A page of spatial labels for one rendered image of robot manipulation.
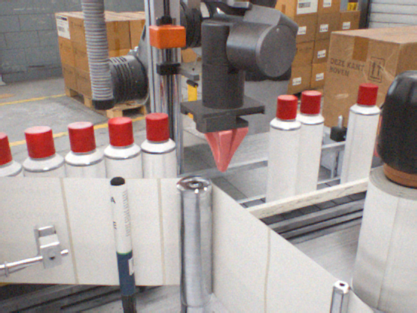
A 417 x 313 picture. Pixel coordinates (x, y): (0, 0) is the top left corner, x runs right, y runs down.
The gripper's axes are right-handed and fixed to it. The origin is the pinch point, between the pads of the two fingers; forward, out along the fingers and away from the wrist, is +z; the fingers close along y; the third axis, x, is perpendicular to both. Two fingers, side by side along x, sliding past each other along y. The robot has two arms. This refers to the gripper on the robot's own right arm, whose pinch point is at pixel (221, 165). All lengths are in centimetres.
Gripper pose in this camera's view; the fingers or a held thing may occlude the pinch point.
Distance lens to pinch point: 61.4
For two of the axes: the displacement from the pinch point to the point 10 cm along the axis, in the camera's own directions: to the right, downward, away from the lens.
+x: -4.5, -3.5, 8.2
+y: 8.9, -1.8, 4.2
